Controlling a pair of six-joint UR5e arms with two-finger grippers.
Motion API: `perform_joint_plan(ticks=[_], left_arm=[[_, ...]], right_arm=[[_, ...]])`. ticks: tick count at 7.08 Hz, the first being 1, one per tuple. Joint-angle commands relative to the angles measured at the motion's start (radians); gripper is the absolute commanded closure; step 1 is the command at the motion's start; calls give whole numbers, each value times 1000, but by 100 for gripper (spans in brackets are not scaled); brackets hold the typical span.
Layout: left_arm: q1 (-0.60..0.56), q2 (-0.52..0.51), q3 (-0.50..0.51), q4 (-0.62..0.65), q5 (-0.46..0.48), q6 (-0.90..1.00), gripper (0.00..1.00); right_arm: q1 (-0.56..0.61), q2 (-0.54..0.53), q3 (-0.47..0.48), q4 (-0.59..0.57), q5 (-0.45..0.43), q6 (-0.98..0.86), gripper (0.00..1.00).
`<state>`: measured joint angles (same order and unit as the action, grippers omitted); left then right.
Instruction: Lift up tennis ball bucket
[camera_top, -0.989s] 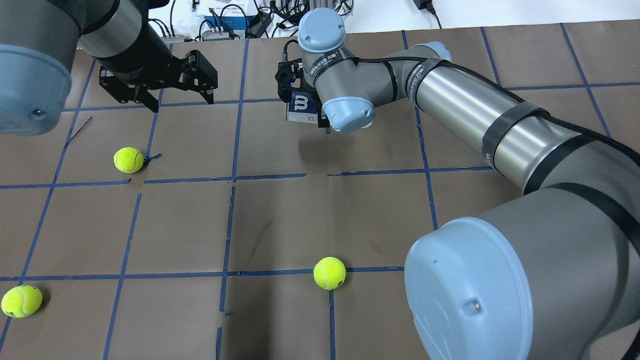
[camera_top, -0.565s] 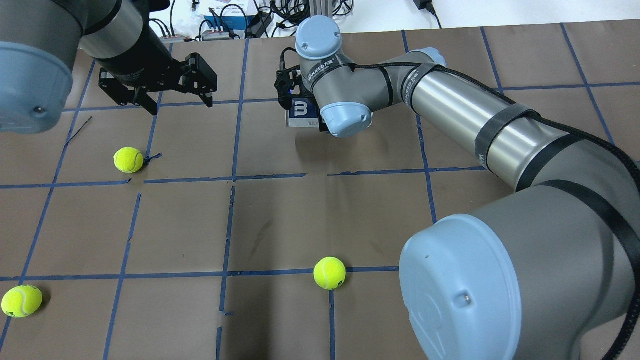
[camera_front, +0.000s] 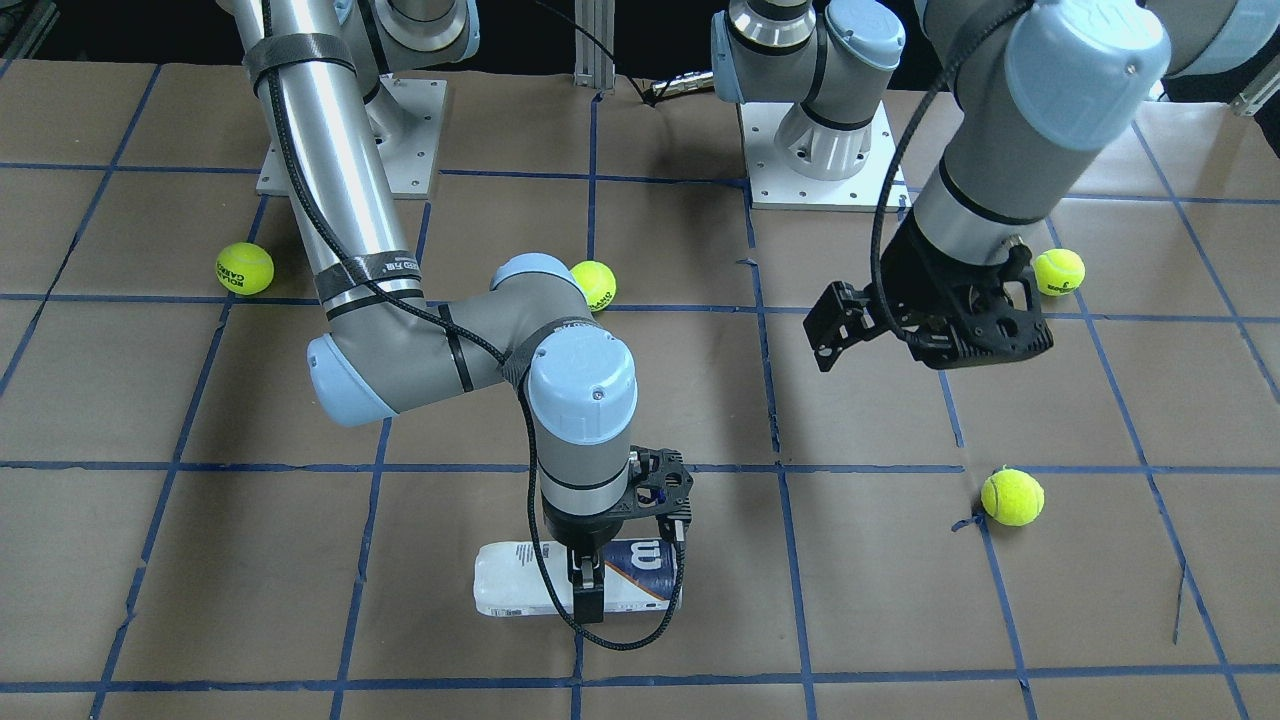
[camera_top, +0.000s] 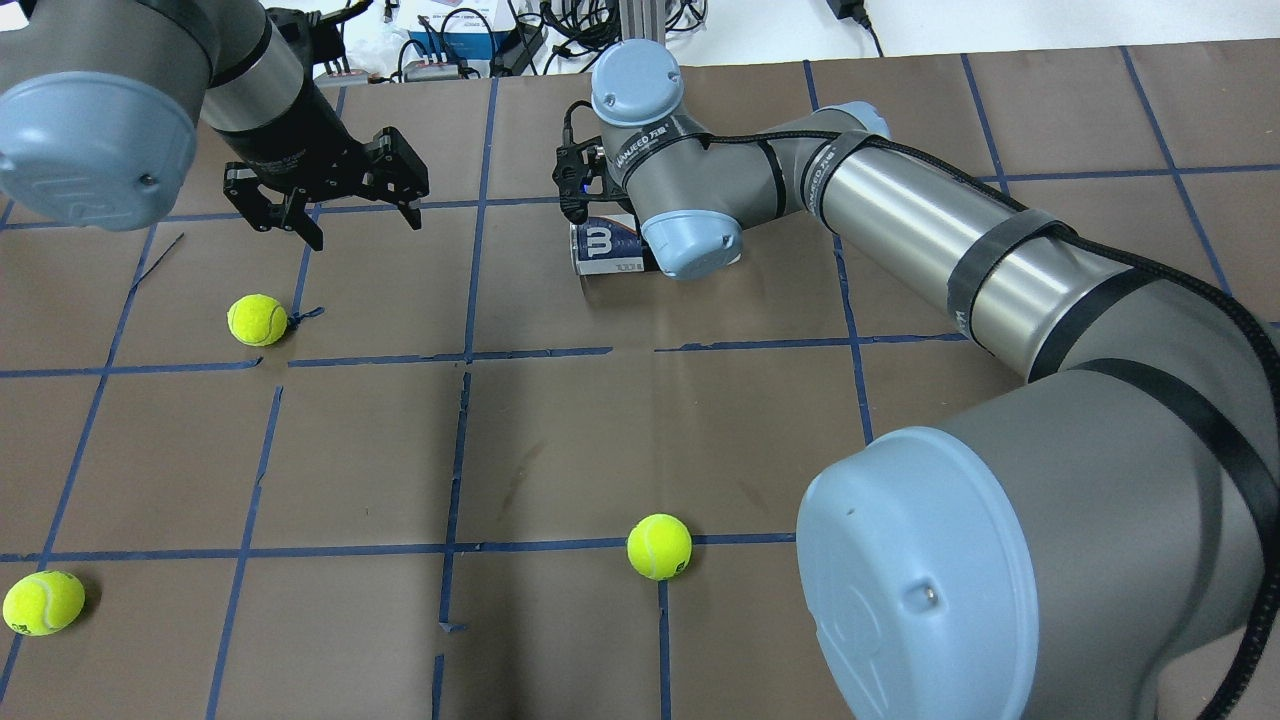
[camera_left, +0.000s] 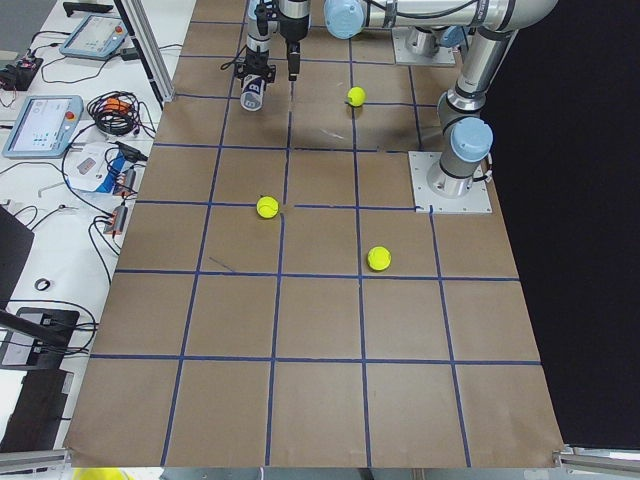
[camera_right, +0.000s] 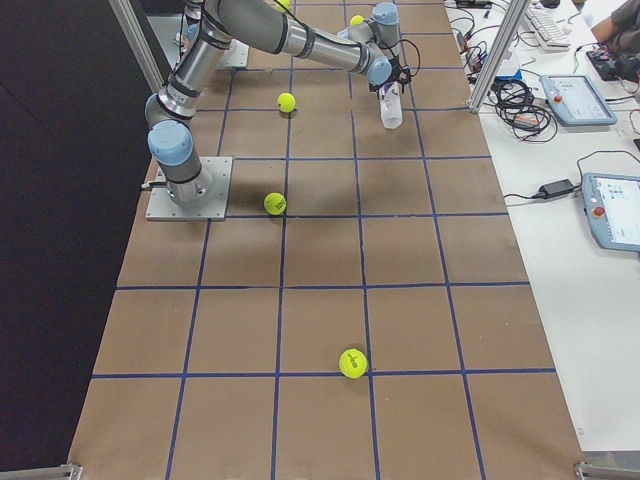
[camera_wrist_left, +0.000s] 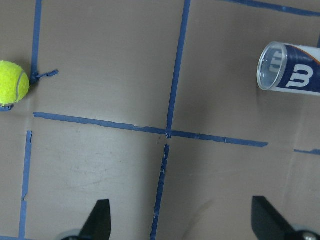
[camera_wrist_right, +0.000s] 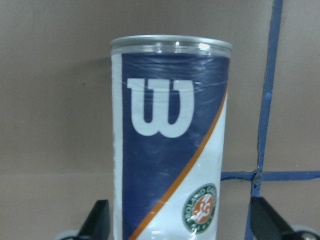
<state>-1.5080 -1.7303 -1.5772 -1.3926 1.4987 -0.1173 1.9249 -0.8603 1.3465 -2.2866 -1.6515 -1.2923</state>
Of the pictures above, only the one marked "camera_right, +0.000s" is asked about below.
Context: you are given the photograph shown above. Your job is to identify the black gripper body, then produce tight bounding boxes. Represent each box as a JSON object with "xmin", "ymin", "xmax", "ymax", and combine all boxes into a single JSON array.
[{"xmin": 368, "ymin": 58, "xmax": 412, "ymax": 93}]

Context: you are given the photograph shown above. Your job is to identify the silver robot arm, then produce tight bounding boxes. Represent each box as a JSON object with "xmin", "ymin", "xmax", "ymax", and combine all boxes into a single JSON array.
[{"xmin": 141, "ymin": 1, "xmax": 413, "ymax": 221}]

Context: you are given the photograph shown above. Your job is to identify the centre tennis ball between bases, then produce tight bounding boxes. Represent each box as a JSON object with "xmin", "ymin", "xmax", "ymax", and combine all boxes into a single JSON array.
[{"xmin": 277, "ymin": 92, "xmax": 297, "ymax": 114}]

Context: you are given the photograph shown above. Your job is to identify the tennis ball near base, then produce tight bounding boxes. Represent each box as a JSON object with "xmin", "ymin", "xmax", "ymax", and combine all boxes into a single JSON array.
[
  {"xmin": 275, "ymin": 0, "xmax": 291, "ymax": 12},
  {"xmin": 263, "ymin": 192, "xmax": 287, "ymax": 216}
]

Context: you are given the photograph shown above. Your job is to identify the tennis ball on tape cross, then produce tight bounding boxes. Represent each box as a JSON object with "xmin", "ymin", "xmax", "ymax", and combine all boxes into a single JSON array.
[{"xmin": 338, "ymin": 348, "xmax": 368, "ymax": 379}]

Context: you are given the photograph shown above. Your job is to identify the small white box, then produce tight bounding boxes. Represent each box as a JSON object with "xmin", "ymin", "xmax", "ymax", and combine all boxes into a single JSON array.
[{"xmin": 495, "ymin": 51, "xmax": 522, "ymax": 81}]

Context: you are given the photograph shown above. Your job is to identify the white keyboard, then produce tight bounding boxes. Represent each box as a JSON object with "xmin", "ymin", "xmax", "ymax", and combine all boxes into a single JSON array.
[{"xmin": 523, "ymin": 6, "xmax": 571, "ymax": 52}]

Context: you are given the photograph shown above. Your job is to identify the far teach pendant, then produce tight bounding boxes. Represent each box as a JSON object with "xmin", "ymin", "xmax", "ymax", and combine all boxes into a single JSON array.
[{"xmin": 539, "ymin": 75, "xmax": 618, "ymax": 127}]

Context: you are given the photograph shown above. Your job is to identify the teach pendant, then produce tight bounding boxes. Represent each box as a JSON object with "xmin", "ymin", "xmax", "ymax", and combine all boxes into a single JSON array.
[
  {"xmin": 539, "ymin": 75, "xmax": 618, "ymax": 127},
  {"xmin": 581, "ymin": 172, "xmax": 640, "ymax": 252}
]

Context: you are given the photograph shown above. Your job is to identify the black power adapter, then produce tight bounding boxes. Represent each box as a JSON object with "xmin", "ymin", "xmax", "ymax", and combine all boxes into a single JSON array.
[{"xmin": 536, "ymin": 179, "xmax": 576, "ymax": 199}]

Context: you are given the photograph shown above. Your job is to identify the near teach pendant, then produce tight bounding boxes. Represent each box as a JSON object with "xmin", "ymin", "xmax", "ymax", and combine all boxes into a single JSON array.
[{"xmin": 581, "ymin": 172, "xmax": 640, "ymax": 252}]

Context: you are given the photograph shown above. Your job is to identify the coiled black cables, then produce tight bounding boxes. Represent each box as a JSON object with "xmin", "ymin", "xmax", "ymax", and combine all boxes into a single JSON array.
[{"xmin": 489, "ymin": 79, "xmax": 558, "ymax": 144}]

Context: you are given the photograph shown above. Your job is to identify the aluminium frame post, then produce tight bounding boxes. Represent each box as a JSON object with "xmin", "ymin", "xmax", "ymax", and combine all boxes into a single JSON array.
[
  {"xmin": 107, "ymin": 0, "xmax": 174, "ymax": 114},
  {"xmin": 468, "ymin": 0, "xmax": 530, "ymax": 114}
]

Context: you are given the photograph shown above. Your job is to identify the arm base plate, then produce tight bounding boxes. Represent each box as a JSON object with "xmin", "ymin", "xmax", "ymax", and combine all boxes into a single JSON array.
[
  {"xmin": 145, "ymin": 157, "xmax": 233, "ymax": 221},
  {"xmin": 217, "ymin": 39, "xmax": 250, "ymax": 70}
]

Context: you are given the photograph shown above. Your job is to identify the aluminium frame post rear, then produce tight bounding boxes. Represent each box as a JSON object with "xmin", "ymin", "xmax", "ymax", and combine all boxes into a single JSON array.
[{"xmin": 107, "ymin": 0, "xmax": 174, "ymax": 114}]

